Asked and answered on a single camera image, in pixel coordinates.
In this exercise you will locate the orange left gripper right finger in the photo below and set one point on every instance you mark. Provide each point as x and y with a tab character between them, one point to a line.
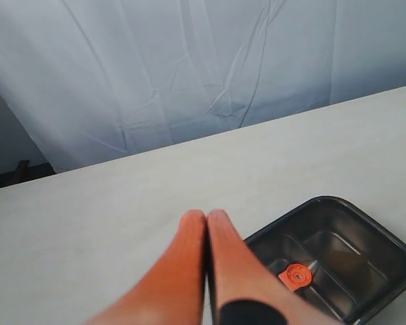
244	291

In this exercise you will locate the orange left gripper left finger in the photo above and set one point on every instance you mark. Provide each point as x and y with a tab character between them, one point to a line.
172	291

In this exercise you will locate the dark transparent lunch box lid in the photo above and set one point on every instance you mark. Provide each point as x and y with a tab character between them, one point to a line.
358	266

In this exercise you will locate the black light stand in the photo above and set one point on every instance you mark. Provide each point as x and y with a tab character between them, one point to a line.
25	172

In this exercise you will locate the white backdrop cloth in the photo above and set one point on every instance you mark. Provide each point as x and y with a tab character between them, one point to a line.
92	81

